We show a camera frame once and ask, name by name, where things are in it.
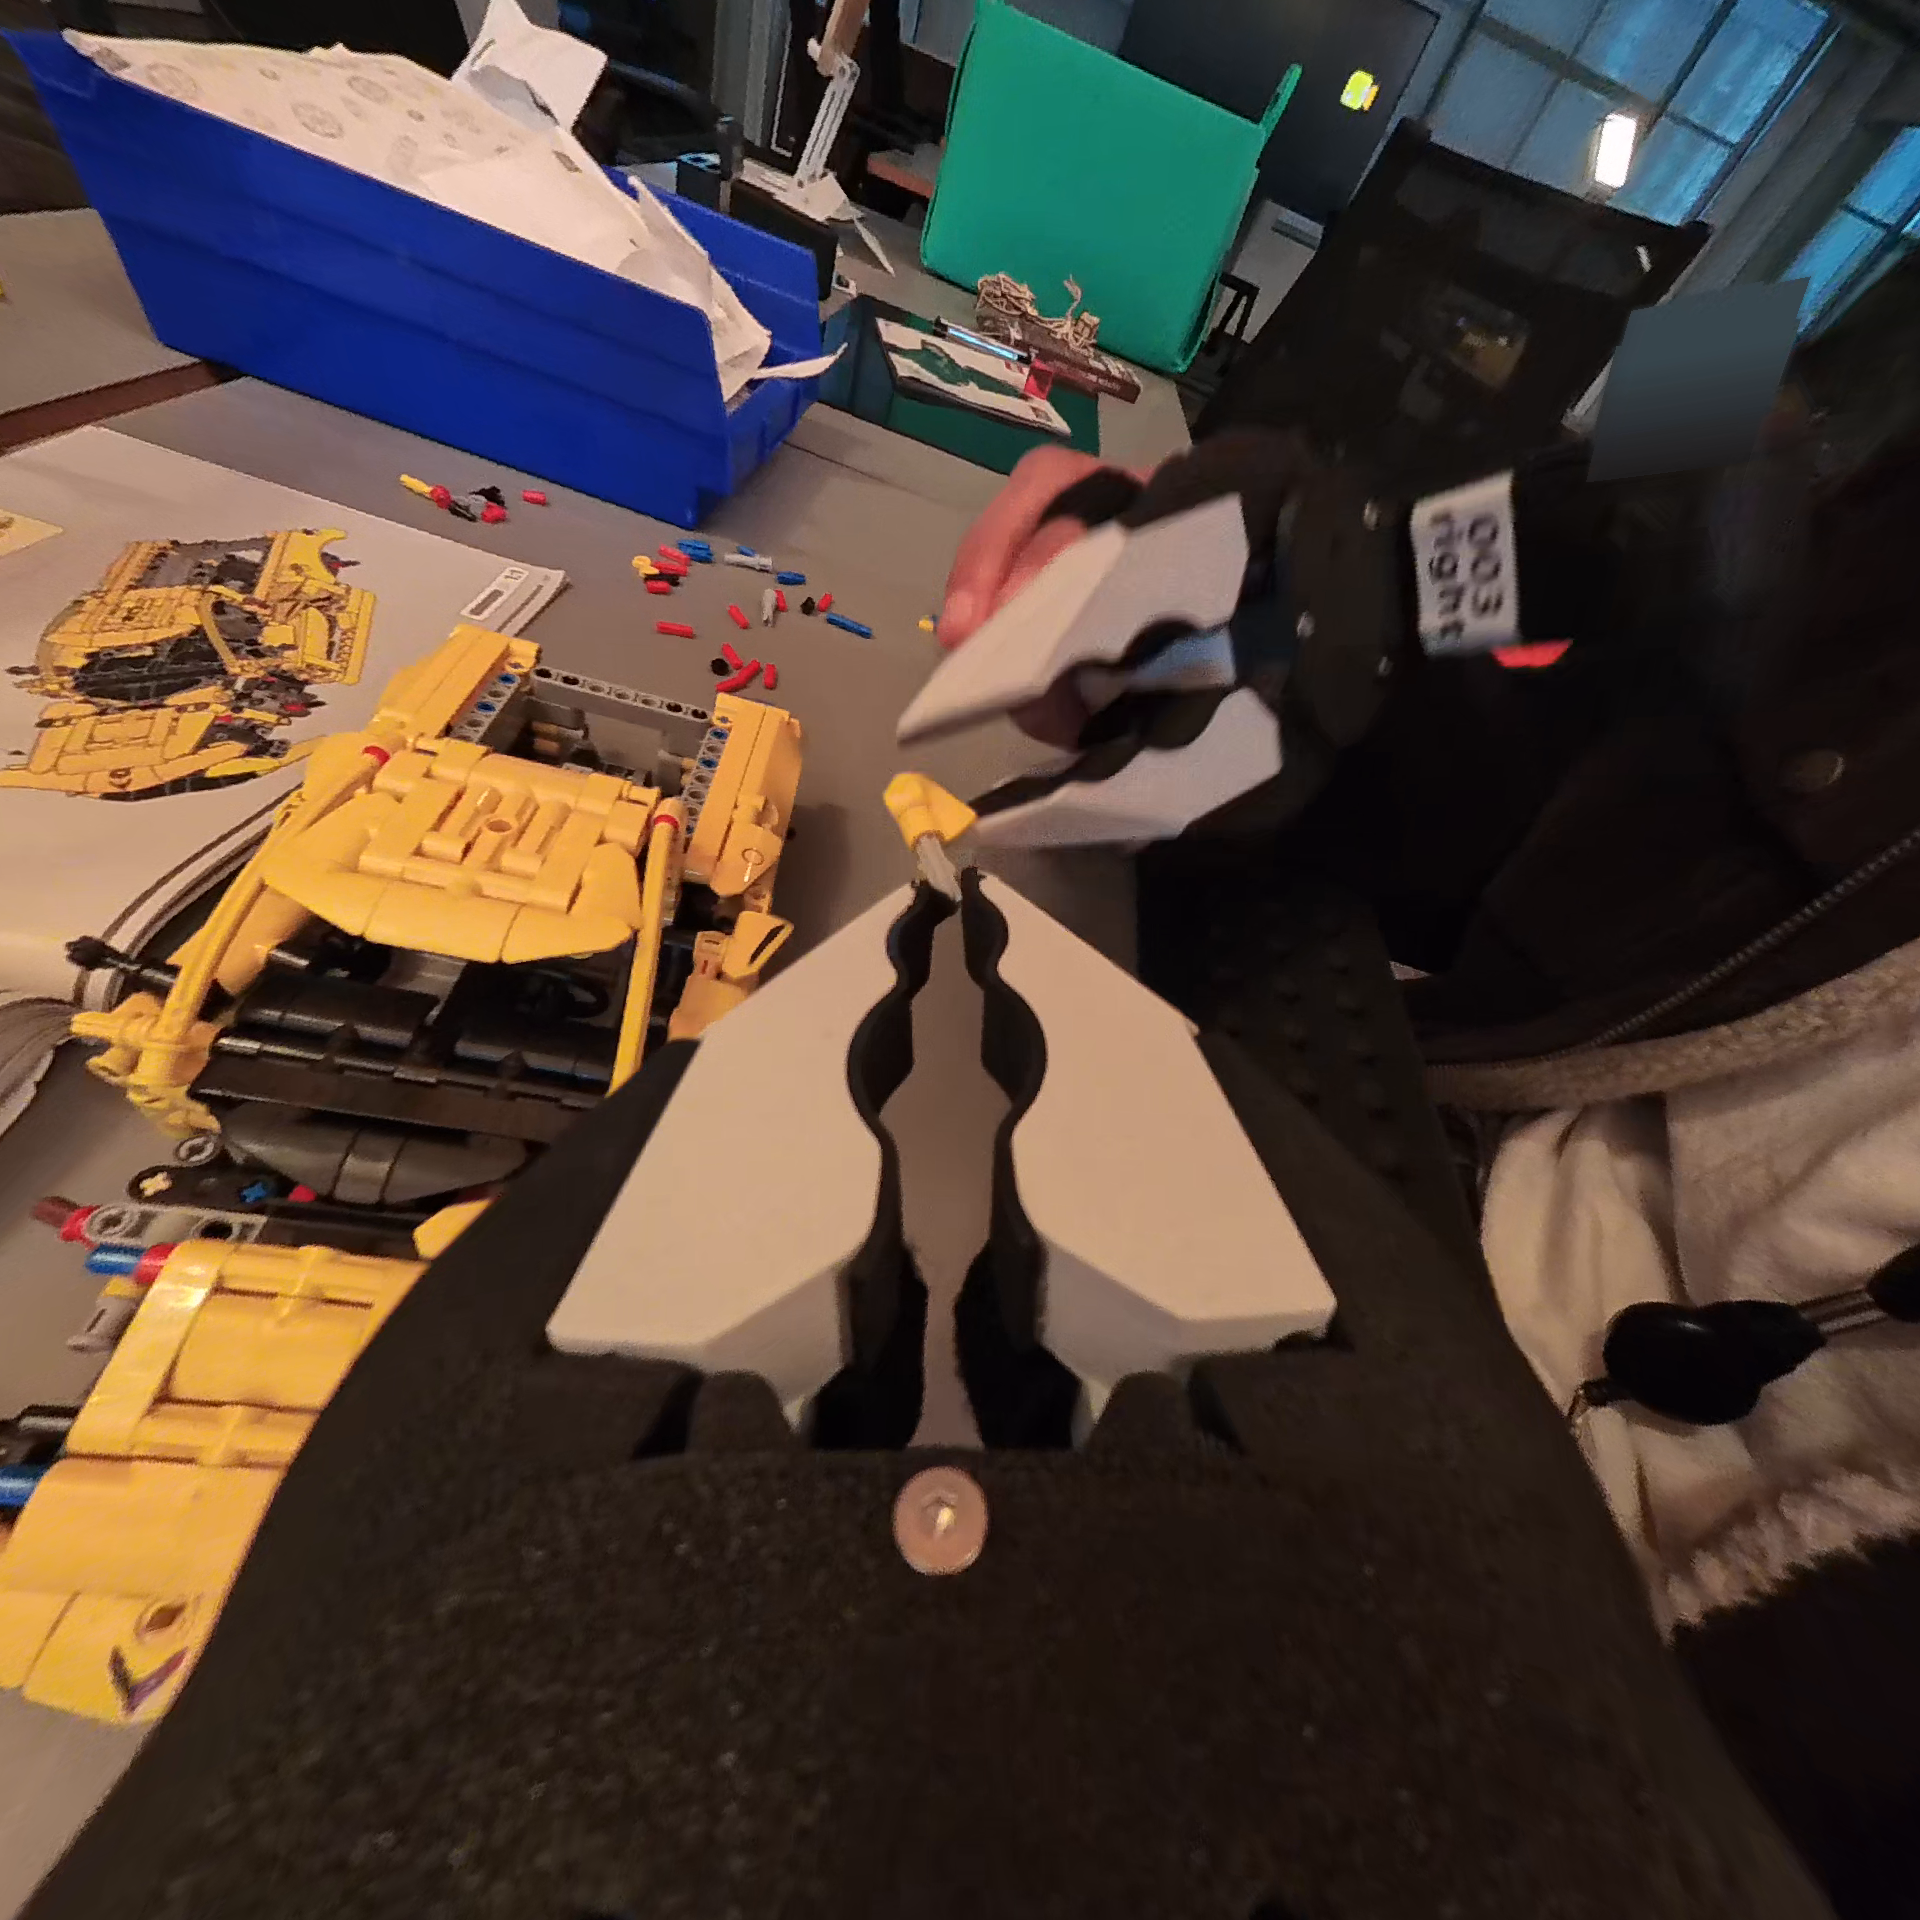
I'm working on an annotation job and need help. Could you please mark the black strap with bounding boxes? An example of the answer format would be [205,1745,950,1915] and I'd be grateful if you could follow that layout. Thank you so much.
[1571,1242,1920,1431]

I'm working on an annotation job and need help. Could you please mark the green folding board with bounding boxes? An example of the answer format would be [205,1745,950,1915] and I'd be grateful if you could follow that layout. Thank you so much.
[917,0,1304,375]

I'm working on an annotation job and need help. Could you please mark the scattered black toy pins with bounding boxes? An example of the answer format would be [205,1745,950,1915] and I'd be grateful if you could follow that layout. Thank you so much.
[450,484,838,675]

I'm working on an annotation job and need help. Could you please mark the grey desk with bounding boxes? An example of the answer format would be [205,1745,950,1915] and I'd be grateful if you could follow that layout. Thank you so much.
[0,199,1202,1920]

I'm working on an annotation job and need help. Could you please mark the yellow angled toy piece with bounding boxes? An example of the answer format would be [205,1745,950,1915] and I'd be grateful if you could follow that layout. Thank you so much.
[882,770,981,861]

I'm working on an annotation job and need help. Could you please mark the toy car instruction booklet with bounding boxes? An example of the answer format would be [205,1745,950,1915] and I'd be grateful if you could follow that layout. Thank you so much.
[0,426,571,1126]

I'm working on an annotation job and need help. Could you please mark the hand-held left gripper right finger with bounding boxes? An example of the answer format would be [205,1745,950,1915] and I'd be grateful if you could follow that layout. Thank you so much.
[957,867,1336,1452]

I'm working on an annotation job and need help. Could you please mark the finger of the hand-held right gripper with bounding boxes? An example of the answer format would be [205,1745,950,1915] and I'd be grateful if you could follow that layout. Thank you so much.
[897,494,1254,746]
[972,684,1292,854]

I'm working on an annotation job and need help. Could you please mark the scattered red toy pins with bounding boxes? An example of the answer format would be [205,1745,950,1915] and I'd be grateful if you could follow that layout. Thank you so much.
[419,477,785,697]

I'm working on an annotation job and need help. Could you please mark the black mesh chair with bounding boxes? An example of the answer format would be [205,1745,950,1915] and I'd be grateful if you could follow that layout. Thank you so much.
[1198,118,1717,481]

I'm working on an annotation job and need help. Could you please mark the person's right hand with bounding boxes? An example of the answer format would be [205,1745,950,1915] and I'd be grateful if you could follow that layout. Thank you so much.
[938,442,1157,649]

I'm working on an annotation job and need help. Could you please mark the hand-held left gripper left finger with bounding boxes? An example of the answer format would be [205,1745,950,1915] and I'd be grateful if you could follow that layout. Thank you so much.
[550,881,938,1452]

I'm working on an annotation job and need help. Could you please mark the green cutting mat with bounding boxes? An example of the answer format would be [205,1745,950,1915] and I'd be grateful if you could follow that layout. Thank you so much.
[816,292,1103,476]

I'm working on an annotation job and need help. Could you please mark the yellow toy brick car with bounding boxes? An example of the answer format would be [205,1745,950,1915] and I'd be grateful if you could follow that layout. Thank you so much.
[0,623,804,1725]

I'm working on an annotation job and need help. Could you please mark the crumpled white printed paper bags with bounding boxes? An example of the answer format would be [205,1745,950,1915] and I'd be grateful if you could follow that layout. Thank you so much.
[66,0,851,401]

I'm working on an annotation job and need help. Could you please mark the blue storage bin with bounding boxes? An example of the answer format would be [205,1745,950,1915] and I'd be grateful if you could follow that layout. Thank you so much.
[7,30,831,532]

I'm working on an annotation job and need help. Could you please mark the white shirt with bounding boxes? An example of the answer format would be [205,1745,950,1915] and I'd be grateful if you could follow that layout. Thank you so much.
[1479,935,1920,1627]

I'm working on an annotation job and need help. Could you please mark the perforated panel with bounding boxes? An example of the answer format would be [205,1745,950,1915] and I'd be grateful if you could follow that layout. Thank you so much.
[1135,841,1479,1249]

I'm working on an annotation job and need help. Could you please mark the black monitor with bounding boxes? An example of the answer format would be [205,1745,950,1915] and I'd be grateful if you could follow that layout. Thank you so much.
[1119,0,1445,229]

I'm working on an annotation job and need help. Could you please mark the green white board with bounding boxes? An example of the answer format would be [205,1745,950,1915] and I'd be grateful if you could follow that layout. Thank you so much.
[877,316,1146,412]

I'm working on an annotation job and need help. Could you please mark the small wooden model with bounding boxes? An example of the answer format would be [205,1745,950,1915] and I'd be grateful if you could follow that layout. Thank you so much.
[972,274,1108,358]

